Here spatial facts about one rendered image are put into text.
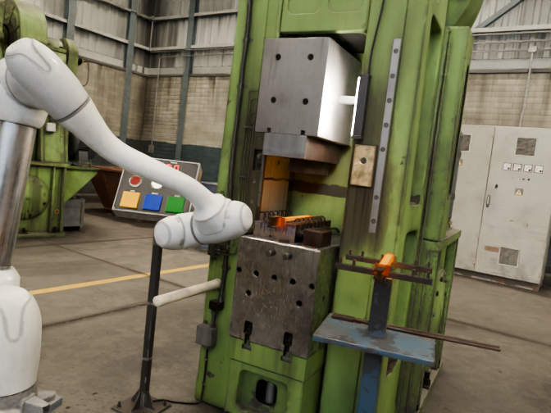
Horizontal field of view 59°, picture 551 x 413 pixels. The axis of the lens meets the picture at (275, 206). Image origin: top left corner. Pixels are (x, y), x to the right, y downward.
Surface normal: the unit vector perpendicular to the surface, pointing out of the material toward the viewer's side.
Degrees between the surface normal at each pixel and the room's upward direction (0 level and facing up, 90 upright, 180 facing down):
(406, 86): 90
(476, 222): 90
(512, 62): 90
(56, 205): 90
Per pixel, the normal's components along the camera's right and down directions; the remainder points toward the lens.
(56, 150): 0.76, -0.05
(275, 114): -0.45, 0.02
